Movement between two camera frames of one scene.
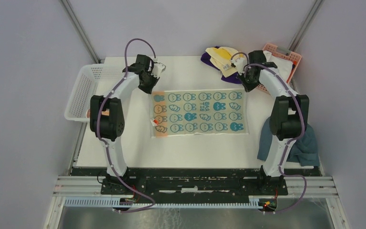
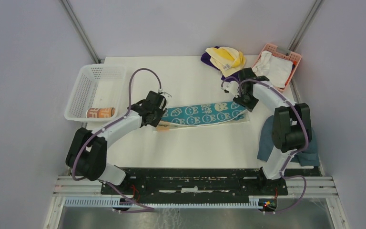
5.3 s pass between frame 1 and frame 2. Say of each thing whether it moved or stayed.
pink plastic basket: stayed
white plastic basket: stayed
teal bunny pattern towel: moved
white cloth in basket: stayed
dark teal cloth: stayed
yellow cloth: stayed
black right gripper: moved
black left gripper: moved
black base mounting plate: stayed
